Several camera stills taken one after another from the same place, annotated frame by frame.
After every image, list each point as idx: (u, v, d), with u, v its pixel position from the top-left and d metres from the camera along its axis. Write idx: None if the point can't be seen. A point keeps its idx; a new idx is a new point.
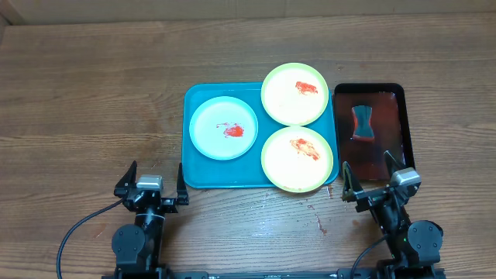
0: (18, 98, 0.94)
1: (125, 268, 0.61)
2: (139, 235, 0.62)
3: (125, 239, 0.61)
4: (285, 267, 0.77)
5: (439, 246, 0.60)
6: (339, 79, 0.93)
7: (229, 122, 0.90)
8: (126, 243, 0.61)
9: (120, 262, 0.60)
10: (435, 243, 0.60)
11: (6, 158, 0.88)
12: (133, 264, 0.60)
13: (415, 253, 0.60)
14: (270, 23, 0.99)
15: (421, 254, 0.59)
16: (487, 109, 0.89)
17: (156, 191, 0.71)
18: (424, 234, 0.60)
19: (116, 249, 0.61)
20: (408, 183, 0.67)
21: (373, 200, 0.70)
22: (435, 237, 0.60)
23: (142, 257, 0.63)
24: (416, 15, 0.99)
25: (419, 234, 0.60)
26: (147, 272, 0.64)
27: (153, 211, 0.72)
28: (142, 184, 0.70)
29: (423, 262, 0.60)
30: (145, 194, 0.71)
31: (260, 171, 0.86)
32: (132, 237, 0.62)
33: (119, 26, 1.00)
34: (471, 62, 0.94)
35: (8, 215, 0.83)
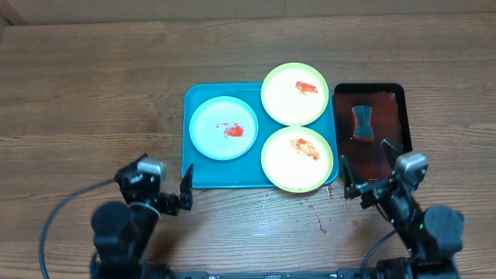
0: (18, 98, 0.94)
1: (105, 249, 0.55)
2: (122, 212, 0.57)
3: (105, 215, 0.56)
4: (285, 266, 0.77)
5: (459, 232, 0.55)
6: (339, 79, 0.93)
7: (229, 122, 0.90)
8: (107, 220, 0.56)
9: (97, 240, 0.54)
10: (456, 229, 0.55)
11: (6, 158, 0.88)
12: (113, 242, 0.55)
13: (434, 242, 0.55)
14: (270, 23, 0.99)
15: (440, 240, 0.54)
16: (487, 109, 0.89)
17: (155, 174, 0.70)
18: (443, 218, 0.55)
19: (95, 224, 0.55)
20: (415, 167, 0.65)
21: (379, 192, 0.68)
22: (456, 223, 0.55)
23: (125, 239, 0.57)
24: (416, 14, 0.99)
25: (438, 218, 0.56)
26: (129, 258, 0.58)
27: (150, 202, 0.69)
28: (142, 164, 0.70)
29: (445, 250, 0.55)
30: (143, 176, 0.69)
31: (260, 171, 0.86)
32: (114, 213, 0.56)
33: (119, 26, 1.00)
34: (471, 62, 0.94)
35: (8, 215, 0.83)
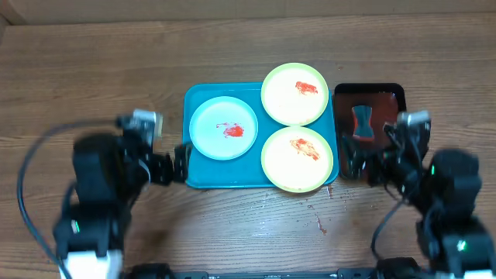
0: (18, 98, 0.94)
1: (87, 175, 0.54)
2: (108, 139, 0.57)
3: (91, 141, 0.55)
4: (285, 267, 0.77)
5: (475, 172, 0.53)
6: (339, 79, 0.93)
7: (229, 122, 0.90)
8: (92, 143, 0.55)
9: (75, 160, 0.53)
10: (468, 169, 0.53)
11: (6, 158, 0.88)
12: (92, 163, 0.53)
13: (449, 187, 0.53)
14: (270, 23, 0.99)
15: (457, 180, 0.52)
16: (487, 109, 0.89)
17: (149, 122, 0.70)
18: (453, 160, 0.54)
19: (79, 146, 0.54)
20: (416, 121, 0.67)
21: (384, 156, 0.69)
22: (468, 162, 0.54)
23: (109, 170, 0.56)
24: (416, 14, 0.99)
25: (448, 160, 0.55)
26: (107, 193, 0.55)
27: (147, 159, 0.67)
28: (139, 113, 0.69)
29: (460, 194, 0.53)
30: (139, 124, 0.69)
31: (260, 171, 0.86)
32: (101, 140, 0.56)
33: (119, 26, 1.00)
34: (471, 62, 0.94)
35: (8, 215, 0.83)
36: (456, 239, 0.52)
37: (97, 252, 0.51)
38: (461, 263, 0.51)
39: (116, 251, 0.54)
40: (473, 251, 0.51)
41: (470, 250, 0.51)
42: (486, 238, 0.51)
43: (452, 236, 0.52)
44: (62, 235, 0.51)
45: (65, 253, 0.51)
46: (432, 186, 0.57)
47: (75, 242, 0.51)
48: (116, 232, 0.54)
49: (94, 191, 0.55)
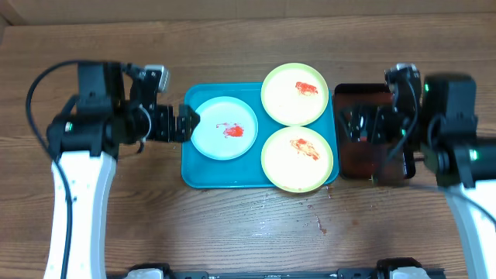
0: (18, 98, 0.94)
1: (89, 84, 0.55)
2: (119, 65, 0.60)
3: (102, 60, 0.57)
4: (285, 267, 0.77)
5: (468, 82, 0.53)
6: (339, 80, 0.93)
7: (229, 122, 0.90)
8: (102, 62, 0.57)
9: (82, 67, 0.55)
10: (462, 76, 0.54)
11: (6, 158, 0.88)
12: (99, 70, 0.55)
13: (443, 93, 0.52)
14: (270, 23, 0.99)
15: (450, 82, 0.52)
16: (487, 109, 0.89)
17: (156, 70, 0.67)
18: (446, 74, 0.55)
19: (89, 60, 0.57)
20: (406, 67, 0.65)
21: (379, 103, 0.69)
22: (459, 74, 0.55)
23: (112, 83, 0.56)
24: (416, 15, 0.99)
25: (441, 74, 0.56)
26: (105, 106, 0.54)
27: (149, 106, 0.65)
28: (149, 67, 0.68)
29: (456, 97, 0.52)
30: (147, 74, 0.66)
31: (260, 171, 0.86)
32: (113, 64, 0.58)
33: (119, 26, 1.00)
34: (471, 63, 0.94)
35: (8, 215, 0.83)
36: (465, 147, 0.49)
37: (91, 150, 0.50)
38: (471, 172, 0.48)
39: (110, 156, 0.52)
40: (484, 159, 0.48)
41: (481, 160, 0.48)
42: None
43: (460, 146, 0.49)
44: (56, 136, 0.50)
45: (59, 153, 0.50)
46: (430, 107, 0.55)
47: (69, 143, 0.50)
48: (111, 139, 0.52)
49: (92, 102, 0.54)
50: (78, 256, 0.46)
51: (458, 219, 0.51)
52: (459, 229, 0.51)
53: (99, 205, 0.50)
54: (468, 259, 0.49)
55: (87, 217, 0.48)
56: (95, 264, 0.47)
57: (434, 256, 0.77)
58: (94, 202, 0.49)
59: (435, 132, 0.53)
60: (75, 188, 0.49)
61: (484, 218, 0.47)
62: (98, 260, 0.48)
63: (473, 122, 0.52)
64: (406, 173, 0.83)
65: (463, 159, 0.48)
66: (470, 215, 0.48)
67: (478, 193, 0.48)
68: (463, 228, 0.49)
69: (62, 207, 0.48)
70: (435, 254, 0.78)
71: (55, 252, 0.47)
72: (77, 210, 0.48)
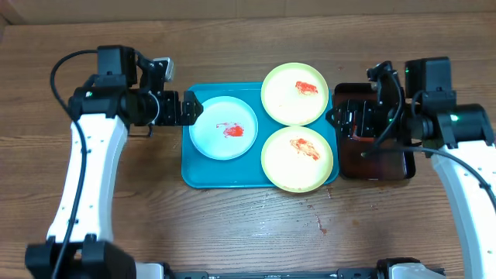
0: (18, 98, 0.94)
1: (106, 63, 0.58)
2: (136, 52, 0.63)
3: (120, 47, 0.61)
4: (285, 266, 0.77)
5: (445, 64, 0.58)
6: (339, 79, 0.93)
7: (229, 122, 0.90)
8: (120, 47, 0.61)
9: (101, 49, 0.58)
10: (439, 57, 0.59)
11: (7, 158, 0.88)
12: (115, 51, 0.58)
13: (422, 70, 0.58)
14: (270, 22, 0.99)
15: (427, 60, 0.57)
16: (487, 109, 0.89)
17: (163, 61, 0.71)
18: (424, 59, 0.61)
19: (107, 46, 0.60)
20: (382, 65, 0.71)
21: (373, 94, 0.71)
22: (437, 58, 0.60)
23: (127, 65, 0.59)
24: (416, 14, 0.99)
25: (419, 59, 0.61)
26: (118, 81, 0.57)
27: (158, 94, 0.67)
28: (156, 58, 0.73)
29: (433, 73, 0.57)
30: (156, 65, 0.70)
31: (260, 171, 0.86)
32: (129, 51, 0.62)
33: (119, 26, 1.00)
34: (471, 62, 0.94)
35: (8, 215, 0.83)
36: (447, 111, 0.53)
37: (108, 114, 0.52)
38: (454, 133, 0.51)
39: (124, 125, 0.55)
40: (466, 121, 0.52)
41: (463, 121, 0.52)
42: (477, 111, 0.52)
43: (442, 111, 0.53)
44: (76, 103, 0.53)
45: (78, 115, 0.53)
46: (415, 88, 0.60)
47: (88, 108, 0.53)
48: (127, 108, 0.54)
49: (109, 80, 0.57)
50: (88, 199, 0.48)
51: (444, 178, 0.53)
52: (446, 188, 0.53)
53: (111, 160, 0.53)
54: (455, 215, 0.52)
55: (99, 166, 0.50)
56: (103, 210, 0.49)
57: (434, 256, 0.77)
58: (107, 154, 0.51)
59: (420, 107, 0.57)
60: (91, 142, 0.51)
61: (468, 175, 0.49)
62: (106, 208, 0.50)
63: (452, 97, 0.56)
64: (406, 173, 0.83)
65: (445, 120, 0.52)
66: (455, 172, 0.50)
67: (462, 151, 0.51)
68: (449, 185, 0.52)
69: (77, 158, 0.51)
70: (435, 254, 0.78)
71: (67, 195, 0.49)
72: (91, 160, 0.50)
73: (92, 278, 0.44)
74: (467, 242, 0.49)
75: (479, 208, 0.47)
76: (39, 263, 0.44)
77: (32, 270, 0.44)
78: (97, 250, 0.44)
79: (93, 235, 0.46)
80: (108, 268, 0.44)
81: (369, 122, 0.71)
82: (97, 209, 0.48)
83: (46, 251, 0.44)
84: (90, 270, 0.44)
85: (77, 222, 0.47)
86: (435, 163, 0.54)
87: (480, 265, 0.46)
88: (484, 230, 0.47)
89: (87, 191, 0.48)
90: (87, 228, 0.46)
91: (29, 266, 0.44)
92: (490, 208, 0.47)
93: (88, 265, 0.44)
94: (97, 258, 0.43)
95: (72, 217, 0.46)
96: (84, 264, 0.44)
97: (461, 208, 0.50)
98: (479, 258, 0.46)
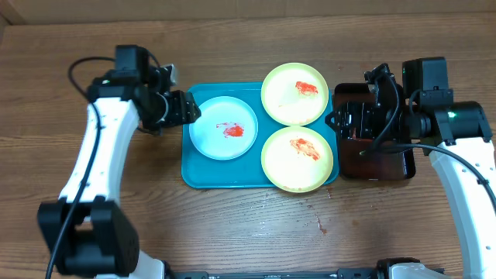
0: (18, 98, 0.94)
1: (122, 59, 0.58)
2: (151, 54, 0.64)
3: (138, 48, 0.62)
4: (285, 267, 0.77)
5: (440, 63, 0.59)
6: (339, 79, 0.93)
7: (229, 122, 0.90)
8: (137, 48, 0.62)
9: (119, 47, 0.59)
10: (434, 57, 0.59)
11: (7, 158, 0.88)
12: (132, 49, 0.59)
13: (419, 70, 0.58)
14: (270, 22, 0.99)
15: (423, 60, 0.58)
16: (487, 109, 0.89)
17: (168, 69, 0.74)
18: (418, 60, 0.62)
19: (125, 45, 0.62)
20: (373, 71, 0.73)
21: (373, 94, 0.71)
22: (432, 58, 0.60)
23: (142, 64, 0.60)
24: (416, 15, 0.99)
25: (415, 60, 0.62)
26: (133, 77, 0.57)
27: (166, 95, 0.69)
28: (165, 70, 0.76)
29: (430, 72, 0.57)
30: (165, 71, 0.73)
31: (260, 171, 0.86)
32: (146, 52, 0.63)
33: (119, 26, 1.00)
34: (471, 62, 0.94)
35: (8, 215, 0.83)
36: (444, 108, 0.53)
37: (124, 98, 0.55)
38: (451, 130, 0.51)
39: (136, 111, 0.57)
40: (463, 118, 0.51)
41: (459, 118, 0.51)
42: (475, 108, 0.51)
43: (439, 108, 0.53)
44: (94, 88, 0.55)
45: (94, 98, 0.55)
46: (412, 89, 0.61)
47: (105, 94, 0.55)
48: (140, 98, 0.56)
49: (124, 75, 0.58)
50: (99, 168, 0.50)
51: (442, 173, 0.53)
52: (443, 183, 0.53)
53: (122, 139, 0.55)
54: (452, 211, 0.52)
55: (111, 142, 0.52)
56: (111, 181, 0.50)
57: (434, 256, 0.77)
58: (118, 132, 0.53)
59: (418, 106, 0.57)
60: (105, 120, 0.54)
61: (466, 171, 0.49)
62: (114, 180, 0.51)
63: (449, 95, 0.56)
64: (406, 173, 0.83)
65: (442, 116, 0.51)
66: (452, 168, 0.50)
67: (459, 148, 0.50)
68: (447, 180, 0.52)
69: (91, 134, 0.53)
70: (435, 254, 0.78)
71: (80, 167, 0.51)
72: (105, 136, 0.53)
73: (100, 241, 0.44)
74: (466, 237, 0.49)
75: (477, 204, 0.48)
76: (49, 220, 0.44)
77: (41, 226, 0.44)
78: (105, 209, 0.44)
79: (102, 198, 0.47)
80: (115, 229, 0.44)
81: (367, 122, 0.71)
82: (106, 179, 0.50)
83: (56, 208, 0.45)
84: (97, 229, 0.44)
85: (87, 185, 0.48)
86: (434, 160, 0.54)
87: (479, 259, 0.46)
88: (482, 225, 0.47)
89: (98, 163, 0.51)
90: (97, 191, 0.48)
91: (40, 223, 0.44)
92: (487, 203, 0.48)
93: (95, 225, 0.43)
94: (105, 216, 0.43)
95: (83, 180, 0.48)
96: (91, 223, 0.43)
97: (459, 203, 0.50)
98: (477, 253, 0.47)
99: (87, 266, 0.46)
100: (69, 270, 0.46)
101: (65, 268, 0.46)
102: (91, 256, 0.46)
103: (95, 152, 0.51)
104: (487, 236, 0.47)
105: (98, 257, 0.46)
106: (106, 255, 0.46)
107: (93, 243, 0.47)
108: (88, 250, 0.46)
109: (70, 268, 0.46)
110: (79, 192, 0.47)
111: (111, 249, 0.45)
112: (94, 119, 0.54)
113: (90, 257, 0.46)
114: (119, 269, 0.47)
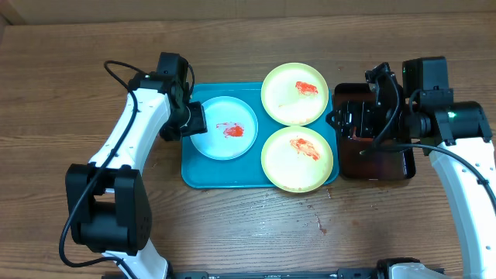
0: (18, 98, 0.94)
1: (163, 63, 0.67)
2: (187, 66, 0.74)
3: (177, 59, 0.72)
4: (285, 267, 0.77)
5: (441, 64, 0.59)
6: (339, 79, 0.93)
7: (229, 122, 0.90)
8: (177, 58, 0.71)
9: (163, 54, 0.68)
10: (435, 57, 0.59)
11: (6, 158, 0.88)
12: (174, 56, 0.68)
13: (419, 70, 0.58)
14: (270, 22, 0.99)
15: (423, 60, 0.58)
16: (487, 109, 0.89)
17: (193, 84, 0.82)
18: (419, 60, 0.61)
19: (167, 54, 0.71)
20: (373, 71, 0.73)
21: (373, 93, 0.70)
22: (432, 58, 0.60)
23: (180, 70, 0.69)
24: (416, 15, 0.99)
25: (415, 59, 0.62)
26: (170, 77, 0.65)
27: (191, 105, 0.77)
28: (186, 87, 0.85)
29: (429, 72, 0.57)
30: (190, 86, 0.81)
31: (260, 171, 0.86)
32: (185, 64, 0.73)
33: (119, 26, 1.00)
34: (471, 62, 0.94)
35: (8, 215, 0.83)
36: (445, 108, 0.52)
37: (161, 91, 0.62)
38: (451, 130, 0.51)
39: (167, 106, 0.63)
40: (463, 118, 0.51)
41: (459, 118, 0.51)
42: (475, 108, 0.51)
43: (439, 108, 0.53)
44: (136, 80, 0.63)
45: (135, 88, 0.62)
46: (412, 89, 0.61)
47: (143, 85, 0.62)
48: (172, 94, 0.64)
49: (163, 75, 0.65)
50: (129, 145, 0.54)
51: (441, 173, 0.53)
52: (443, 182, 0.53)
53: (152, 125, 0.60)
54: (451, 209, 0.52)
55: (142, 125, 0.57)
56: (137, 159, 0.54)
57: (434, 256, 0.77)
58: (151, 118, 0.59)
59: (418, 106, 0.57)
60: (142, 107, 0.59)
61: (466, 171, 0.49)
62: (139, 160, 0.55)
63: (449, 95, 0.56)
64: (406, 173, 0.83)
65: (442, 116, 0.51)
66: (452, 168, 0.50)
67: (459, 147, 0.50)
68: (447, 180, 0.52)
69: (126, 115, 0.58)
70: (435, 254, 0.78)
71: (111, 141, 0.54)
72: (139, 118, 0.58)
73: (119, 209, 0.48)
74: (466, 236, 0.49)
75: (477, 204, 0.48)
76: (76, 180, 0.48)
77: (67, 185, 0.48)
78: (129, 176, 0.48)
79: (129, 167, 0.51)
80: (135, 198, 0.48)
81: (367, 122, 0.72)
82: (134, 155, 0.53)
83: (84, 170, 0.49)
84: (118, 195, 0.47)
85: (116, 156, 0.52)
86: (434, 159, 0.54)
87: (479, 258, 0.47)
88: (482, 224, 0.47)
89: (129, 140, 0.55)
90: (124, 161, 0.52)
91: (67, 182, 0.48)
92: (488, 202, 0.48)
93: (118, 189, 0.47)
94: (129, 184, 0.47)
95: (113, 150, 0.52)
96: (115, 187, 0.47)
97: (459, 203, 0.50)
98: (477, 253, 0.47)
99: (101, 233, 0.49)
100: (84, 235, 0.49)
101: (80, 233, 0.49)
102: (108, 225, 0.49)
103: (128, 130, 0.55)
104: (488, 235, 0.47)
105: (112, 227, 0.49)
106: (121, 225, 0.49)
107: (111, 214, 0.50)
108: (106, 220, 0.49)
109: (84, 235, 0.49)
110: (108, 160, 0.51)
111: (126, 220, 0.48)
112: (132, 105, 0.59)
113: (105, 226, 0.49)
114: (129, 243, 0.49)
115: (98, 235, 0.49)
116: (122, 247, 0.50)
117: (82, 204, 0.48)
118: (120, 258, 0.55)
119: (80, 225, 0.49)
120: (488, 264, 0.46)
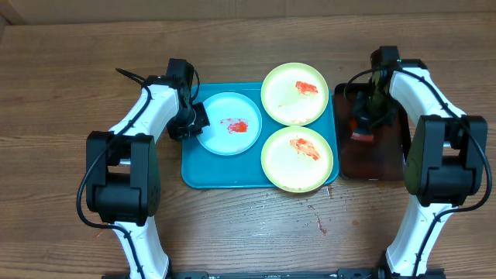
0: (18, 98, 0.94)
1: (173, 68, 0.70)
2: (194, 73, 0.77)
3: None
4: (285, 267, 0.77)
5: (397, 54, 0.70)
6: (339, 79, 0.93)
7: (234, 118, 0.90)
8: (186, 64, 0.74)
9: (171, 60, 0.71)
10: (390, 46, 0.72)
11: (6, 158, 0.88)
12: (184, 63, 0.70)
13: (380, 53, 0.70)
14: (270, 22, 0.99)
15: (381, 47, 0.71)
16: (487, 109, 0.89)
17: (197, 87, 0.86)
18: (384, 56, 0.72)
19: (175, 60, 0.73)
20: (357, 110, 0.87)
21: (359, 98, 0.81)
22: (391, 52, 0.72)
23: (188, 77, 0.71)
24: (416, 15, 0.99)
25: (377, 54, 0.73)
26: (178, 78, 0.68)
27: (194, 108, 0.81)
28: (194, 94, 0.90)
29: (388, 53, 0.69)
30: None
31: (260, 171, 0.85)
32: (193, 71, 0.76)
33: (119, 26, 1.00)
34: (472, 62, 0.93)
35: (8, 215, 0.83)
36: (394, 59, 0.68)
37: (172, 87, 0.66)
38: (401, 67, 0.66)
39: (176, 103, 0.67)
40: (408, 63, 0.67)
41: (404, 62, 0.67)
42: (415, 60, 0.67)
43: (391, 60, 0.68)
44: (149, 78, 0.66)
45: (149, 83, 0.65)
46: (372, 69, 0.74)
47: (155, 81, 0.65)
48: (182, 94, 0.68)
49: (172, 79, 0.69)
50: (145, 118, 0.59)
51: (397, 93, 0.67)
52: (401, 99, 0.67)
53: (163, 113, 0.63)
54: (409, 108, 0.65)
55: (155, 109, 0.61)
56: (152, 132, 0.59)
57: (434, 256, 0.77)
58: (167, 101, 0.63)
59: (376, 62, 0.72)
60: (155, 96, 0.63)
61: (411, 79, 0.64)
62: (153, 133, 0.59)
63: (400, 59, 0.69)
64: None
65: (393, 61, 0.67)
66: (402, 80, 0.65)
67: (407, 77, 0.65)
68: (402, 93, 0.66)
69: (141, 101, 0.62)
70: (435, 254, 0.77)
71: (129, 114, 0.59)
72: (152, 103, 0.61)
73: (135, 169, 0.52)
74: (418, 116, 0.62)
75: (421, 91, 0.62)
76: (95, 143, 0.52)
77: (88, 147, 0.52)
78: (146, 141, 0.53)
79: (143, 135, 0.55)
80: (149, 159, 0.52)
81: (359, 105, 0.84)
82: (149, 129, 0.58)
83: (103, 136, 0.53)
84: (136, 156, 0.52)
85: (132, 127, 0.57)
86: (391, 89, 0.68)
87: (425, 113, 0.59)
88: (425, 95, 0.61)
89: (146, 115, 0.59)
90: (139, 131, 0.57)
91: (88, 145, 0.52)
92: (428, 90, 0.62)
93: (135, 151, 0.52)
94: (145, 146, 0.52)
95: (131, 122, 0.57)
96: (132, 150, 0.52)
97: (410, 97, 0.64)
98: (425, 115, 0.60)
99: (115, 198, 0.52)
100: (99, 201, 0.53)
101: (94, 198, 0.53)
102: (121, 191, 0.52)
103: (146, 108, 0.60)
104: (430, 99, 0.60)
105: (125, 191, 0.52)
106: (134, 189, 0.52)
107: (125, 180, 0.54)
108: (118, 187, 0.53)
109: (98, 200, 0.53)
110: (125, 129, 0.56)
111: (140, 182, 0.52)
112: (145, 95, 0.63)
113: (118, 192, 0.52)
114: (142, 208, 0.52)
115: (111, 199, 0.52)
116: (133, 214, 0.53)
117: (99, 167, 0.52)
118: (128, 232, 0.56)
119: (95, 191, 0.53)
120: (431, 112, 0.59)
